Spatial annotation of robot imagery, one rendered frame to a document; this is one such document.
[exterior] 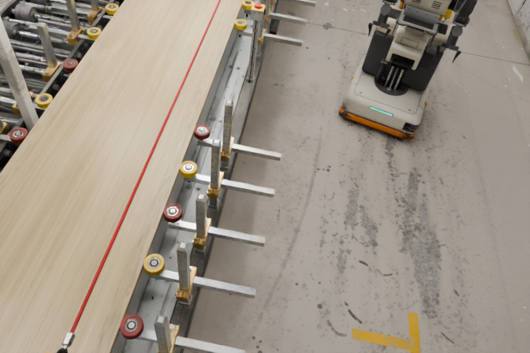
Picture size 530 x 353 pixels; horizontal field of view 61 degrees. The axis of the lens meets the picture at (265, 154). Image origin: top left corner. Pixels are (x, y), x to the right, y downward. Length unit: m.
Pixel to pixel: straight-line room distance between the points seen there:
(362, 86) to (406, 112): 0.41
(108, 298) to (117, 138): 0.81
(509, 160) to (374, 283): 1.73
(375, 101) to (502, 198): 1.20
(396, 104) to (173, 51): 1.81
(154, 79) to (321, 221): 1.45
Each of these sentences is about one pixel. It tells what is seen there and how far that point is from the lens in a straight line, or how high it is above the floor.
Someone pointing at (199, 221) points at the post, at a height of 0.96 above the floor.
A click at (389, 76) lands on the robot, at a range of 3.77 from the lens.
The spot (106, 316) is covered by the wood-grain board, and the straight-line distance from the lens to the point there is 1.83.
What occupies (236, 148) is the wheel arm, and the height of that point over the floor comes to 0.83.
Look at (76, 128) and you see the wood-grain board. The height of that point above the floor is 0.90.
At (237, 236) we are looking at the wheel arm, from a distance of 2.04.
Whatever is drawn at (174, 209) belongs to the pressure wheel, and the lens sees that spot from 2.00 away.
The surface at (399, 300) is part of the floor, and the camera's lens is 3.02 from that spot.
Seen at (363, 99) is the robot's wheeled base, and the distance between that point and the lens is 3.65.
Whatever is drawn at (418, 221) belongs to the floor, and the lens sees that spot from 3.39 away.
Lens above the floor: 2.57
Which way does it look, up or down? 49 degrees down
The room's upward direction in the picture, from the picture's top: 10 degrees clockwise
